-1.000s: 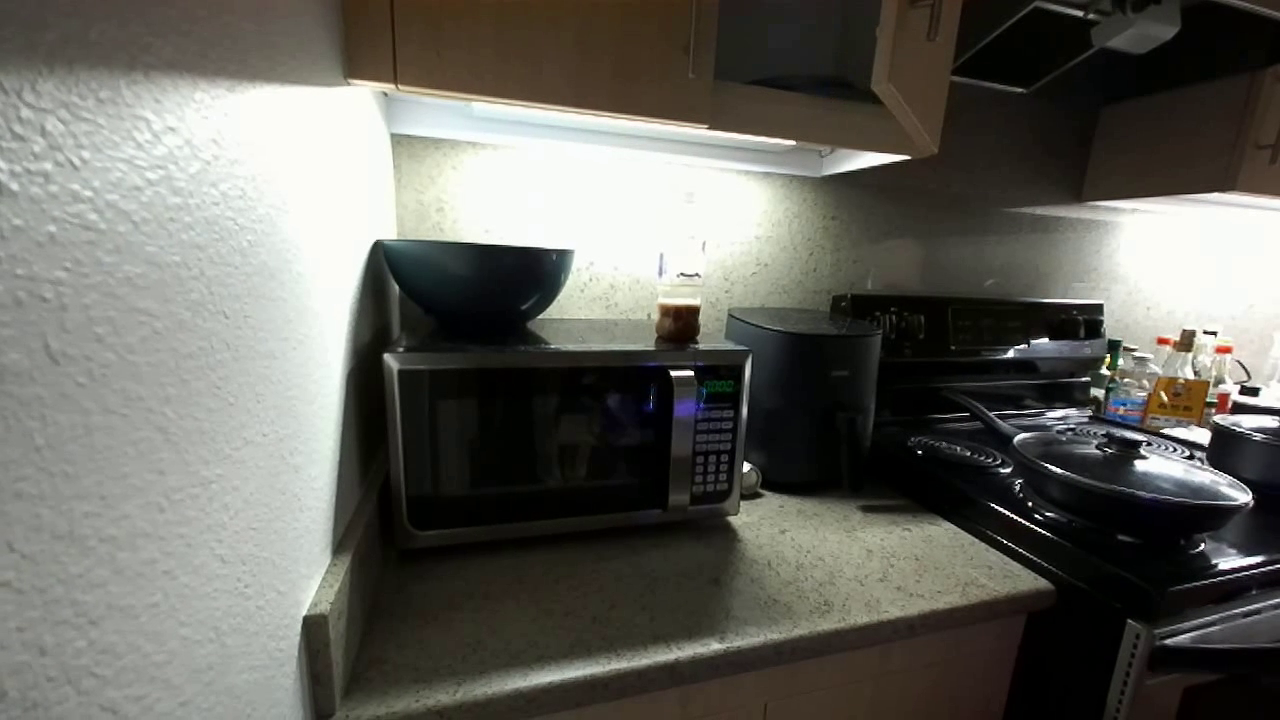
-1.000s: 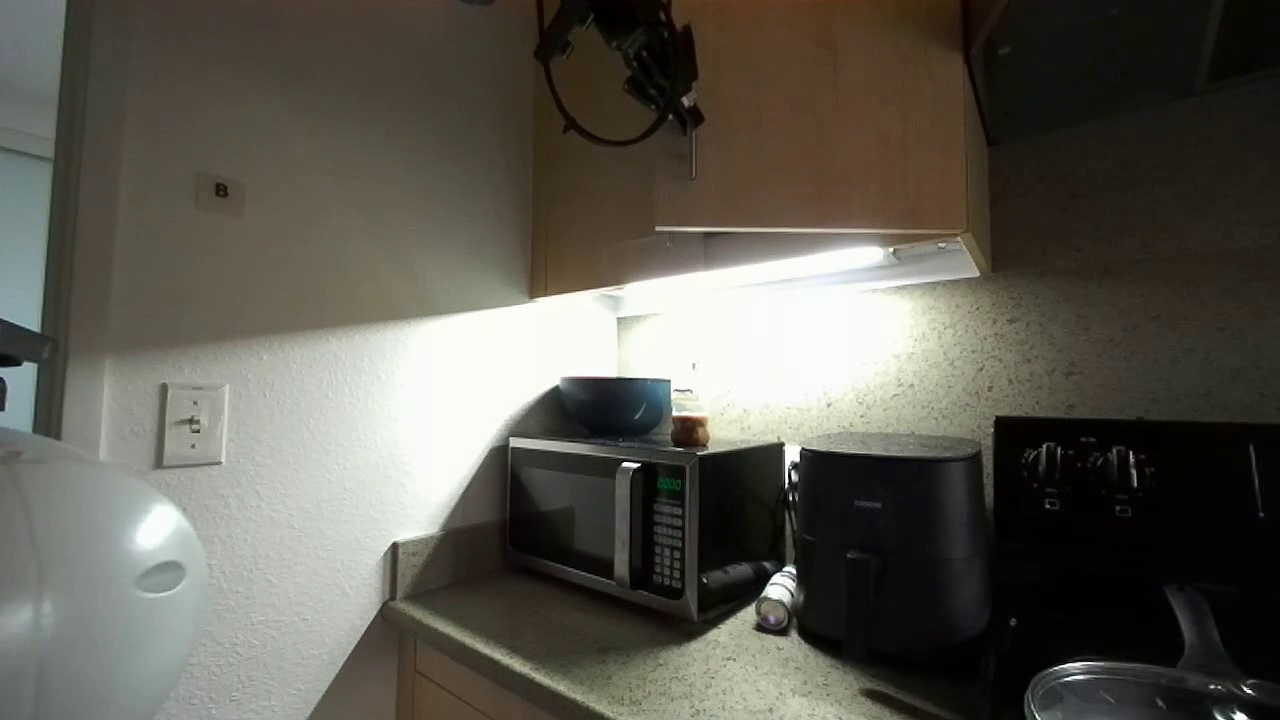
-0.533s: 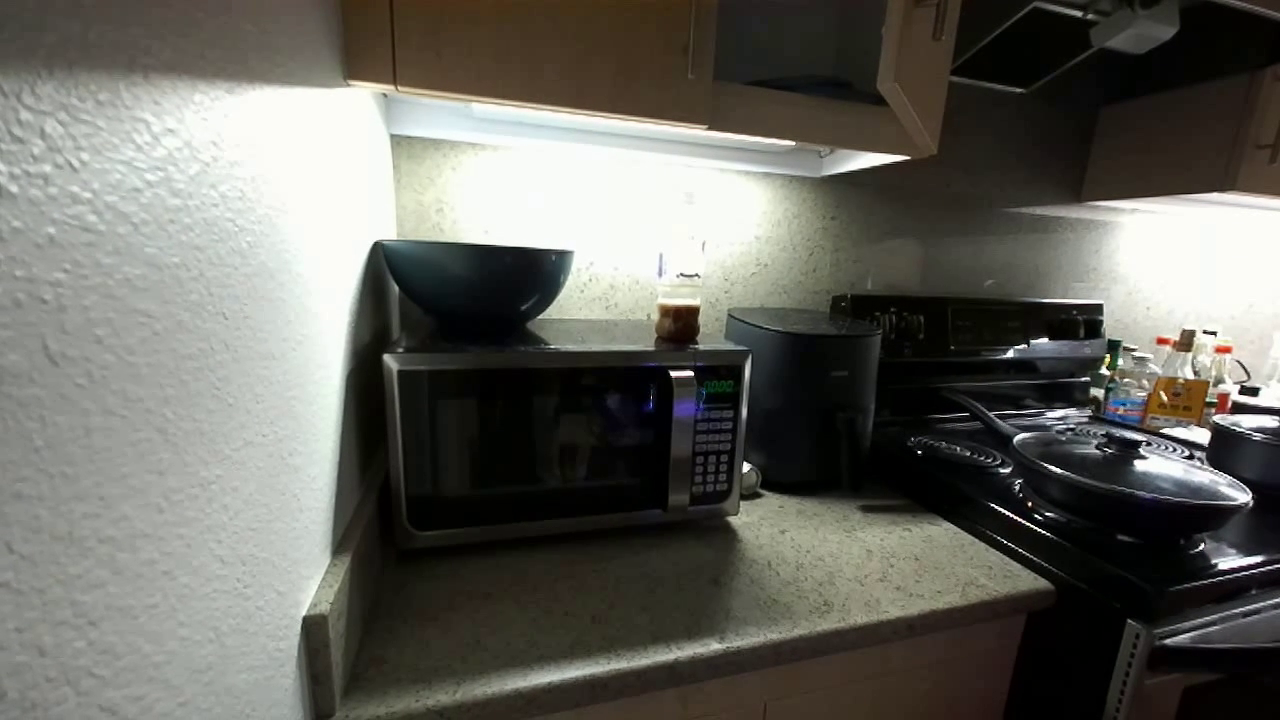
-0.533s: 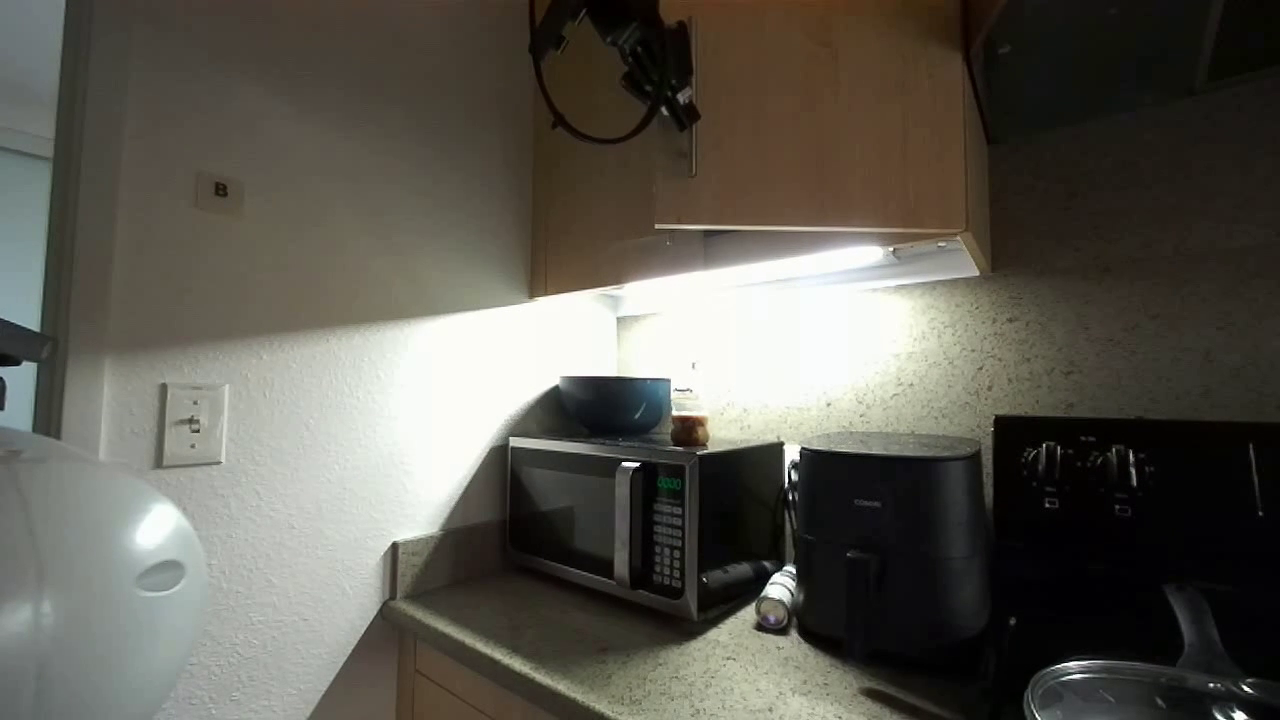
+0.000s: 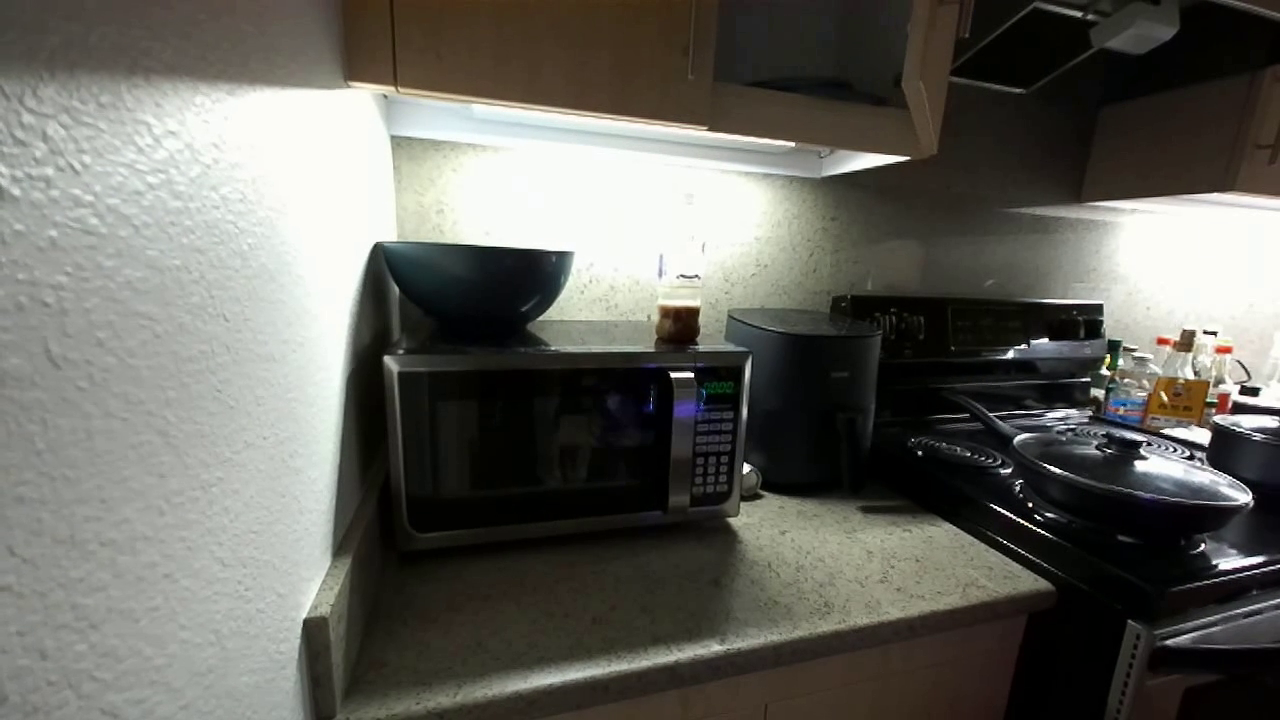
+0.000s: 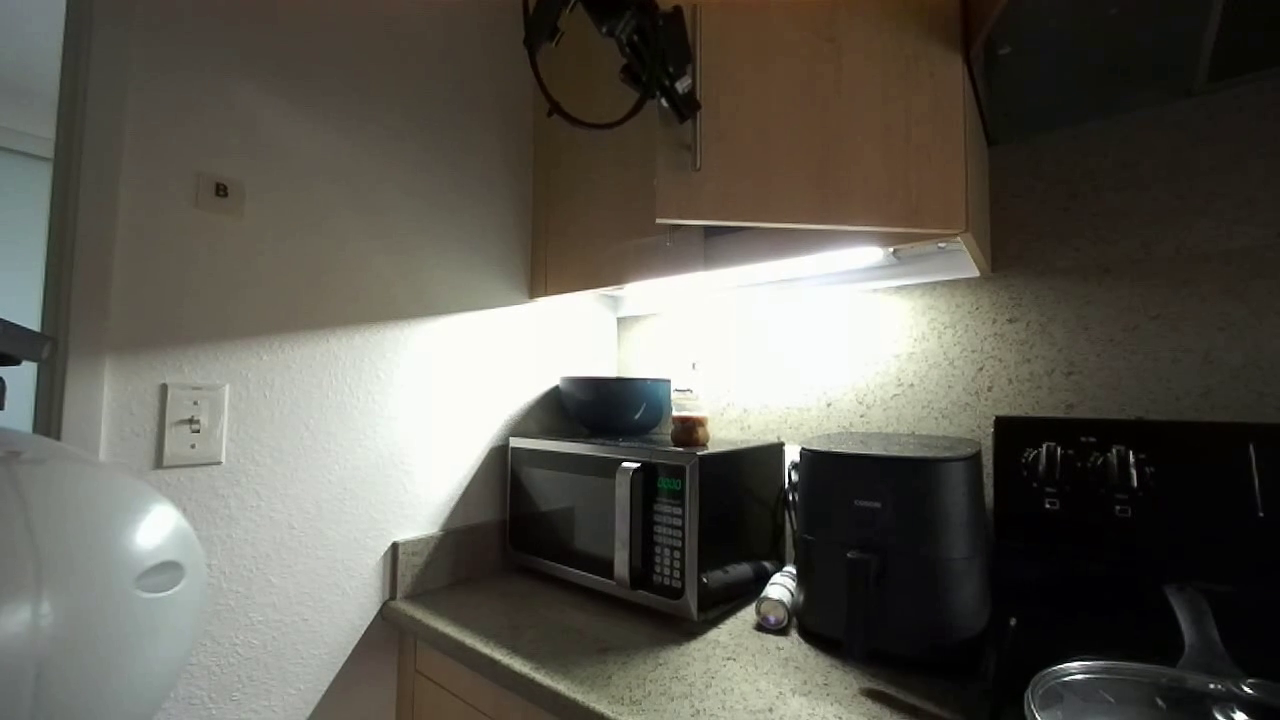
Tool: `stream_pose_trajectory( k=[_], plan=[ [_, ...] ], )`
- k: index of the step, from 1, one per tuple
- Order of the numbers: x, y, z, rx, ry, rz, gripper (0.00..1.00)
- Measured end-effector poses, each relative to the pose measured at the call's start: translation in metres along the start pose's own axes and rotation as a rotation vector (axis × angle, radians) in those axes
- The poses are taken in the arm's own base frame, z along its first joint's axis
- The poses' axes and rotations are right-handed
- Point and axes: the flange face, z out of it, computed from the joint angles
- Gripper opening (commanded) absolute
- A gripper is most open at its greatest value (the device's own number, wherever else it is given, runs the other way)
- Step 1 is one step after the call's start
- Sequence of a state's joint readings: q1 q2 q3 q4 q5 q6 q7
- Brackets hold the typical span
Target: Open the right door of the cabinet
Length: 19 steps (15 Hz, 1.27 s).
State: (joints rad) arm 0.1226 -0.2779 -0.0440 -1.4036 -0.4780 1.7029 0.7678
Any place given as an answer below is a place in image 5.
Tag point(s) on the under-cabinet light strip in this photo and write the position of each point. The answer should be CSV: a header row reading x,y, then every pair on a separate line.
x,y
626,132

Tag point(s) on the wooden cabinet beside hood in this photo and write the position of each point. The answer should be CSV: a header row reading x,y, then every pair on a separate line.
x,y
1180,140

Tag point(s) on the glass jar with brown content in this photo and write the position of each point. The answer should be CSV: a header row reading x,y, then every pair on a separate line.
x,y
679,323

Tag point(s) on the stainless steel microwave oven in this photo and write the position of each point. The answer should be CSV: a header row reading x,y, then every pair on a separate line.
x,y
534,443

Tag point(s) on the small white shaker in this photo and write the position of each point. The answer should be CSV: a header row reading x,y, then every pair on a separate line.
x,y
750,476

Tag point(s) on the black air fryer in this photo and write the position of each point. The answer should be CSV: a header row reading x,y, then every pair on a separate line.
x,y
805,401

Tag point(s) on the dark round bowl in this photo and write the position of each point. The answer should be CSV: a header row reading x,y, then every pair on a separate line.
x,y
479,283

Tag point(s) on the dark pan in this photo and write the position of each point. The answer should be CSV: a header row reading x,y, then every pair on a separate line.
x,y
1052,359

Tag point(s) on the black kitchen stove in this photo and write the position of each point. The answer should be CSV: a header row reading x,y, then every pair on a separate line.
x,y
1012,563

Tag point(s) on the green bottle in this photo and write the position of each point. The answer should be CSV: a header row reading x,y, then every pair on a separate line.
x,y
1108,366

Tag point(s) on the clear bottle with blue label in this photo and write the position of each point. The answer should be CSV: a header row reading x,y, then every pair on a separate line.
x,y
1131,401

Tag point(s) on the frying pan with glass lid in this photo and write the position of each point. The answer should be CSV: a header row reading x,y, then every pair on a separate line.
x,y
1133,483

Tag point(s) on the dark range hood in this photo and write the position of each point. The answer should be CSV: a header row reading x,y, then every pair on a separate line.
x,y
1040,42

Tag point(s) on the small red-capped bottle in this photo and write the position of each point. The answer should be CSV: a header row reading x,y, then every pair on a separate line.
x,y
1165,355

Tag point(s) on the yellow box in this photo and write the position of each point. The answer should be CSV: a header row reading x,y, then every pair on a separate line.
x,y
1180,401

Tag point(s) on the white bottle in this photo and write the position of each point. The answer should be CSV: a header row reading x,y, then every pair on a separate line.
x,y
1203,355

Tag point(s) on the tall red-capped bottle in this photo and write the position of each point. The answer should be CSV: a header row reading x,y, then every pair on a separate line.
x,y
1227,380

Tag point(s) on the small white fixture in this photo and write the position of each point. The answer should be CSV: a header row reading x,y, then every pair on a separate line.
x,y
1137,25

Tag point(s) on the black pot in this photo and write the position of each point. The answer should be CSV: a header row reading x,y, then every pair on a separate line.
x,y
1246,451

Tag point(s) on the wooden wall cabinet body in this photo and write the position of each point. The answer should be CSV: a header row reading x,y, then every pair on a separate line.
x,y
802,123

